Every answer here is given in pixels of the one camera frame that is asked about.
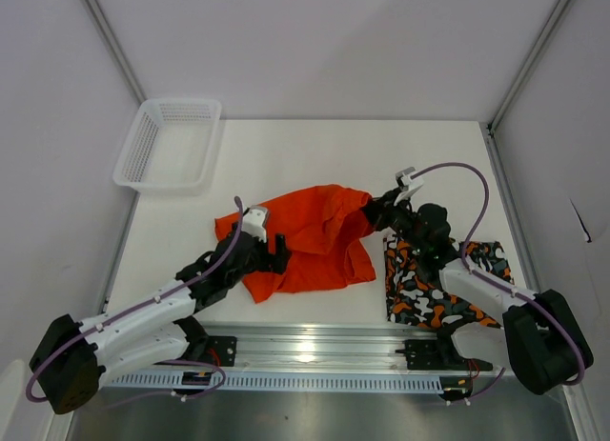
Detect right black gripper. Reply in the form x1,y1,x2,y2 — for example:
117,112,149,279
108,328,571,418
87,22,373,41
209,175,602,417
356,188,427,255

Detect camouflage orange black shorts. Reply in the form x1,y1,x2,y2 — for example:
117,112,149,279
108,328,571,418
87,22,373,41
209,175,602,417
383,232,499,330

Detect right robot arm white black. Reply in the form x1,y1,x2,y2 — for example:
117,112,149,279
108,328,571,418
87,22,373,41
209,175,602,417
361,190,594,394

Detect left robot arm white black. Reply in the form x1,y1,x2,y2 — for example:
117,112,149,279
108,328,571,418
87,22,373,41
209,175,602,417
25,231,291,414

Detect white plastic basket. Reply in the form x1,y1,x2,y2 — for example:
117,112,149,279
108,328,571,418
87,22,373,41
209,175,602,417
112,97,222,196

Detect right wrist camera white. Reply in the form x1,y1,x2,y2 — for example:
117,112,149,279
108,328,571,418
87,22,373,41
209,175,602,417
394,167,424,206

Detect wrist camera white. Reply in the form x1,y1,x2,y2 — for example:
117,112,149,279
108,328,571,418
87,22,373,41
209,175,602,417
394,167,424,206
241,206,269,243

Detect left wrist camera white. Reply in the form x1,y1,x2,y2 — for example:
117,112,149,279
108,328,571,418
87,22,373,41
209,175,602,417
241,206,269,243

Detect aluminium mounting rail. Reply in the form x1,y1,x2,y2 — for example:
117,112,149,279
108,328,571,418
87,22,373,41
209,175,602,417
64,321,583,376

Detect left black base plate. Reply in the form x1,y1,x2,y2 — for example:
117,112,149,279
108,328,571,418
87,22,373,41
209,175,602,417
186,336,237,367

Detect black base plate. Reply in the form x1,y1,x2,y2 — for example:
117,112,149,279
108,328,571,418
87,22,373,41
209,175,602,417
395,339,494,371
186,336,237,367

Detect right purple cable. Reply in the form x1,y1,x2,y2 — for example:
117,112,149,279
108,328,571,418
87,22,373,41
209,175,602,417
409,162,590,404

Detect purple cable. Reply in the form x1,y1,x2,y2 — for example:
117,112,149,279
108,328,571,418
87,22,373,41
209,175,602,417
26,196,228,404
409,162,590,404

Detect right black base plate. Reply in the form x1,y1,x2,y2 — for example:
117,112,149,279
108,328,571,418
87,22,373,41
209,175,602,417
395,339,494,371

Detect slotted cable duct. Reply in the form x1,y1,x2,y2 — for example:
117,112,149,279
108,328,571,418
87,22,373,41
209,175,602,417
108,370,469,394

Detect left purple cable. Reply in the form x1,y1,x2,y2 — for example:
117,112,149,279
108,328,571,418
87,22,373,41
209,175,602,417
26,196,228,404

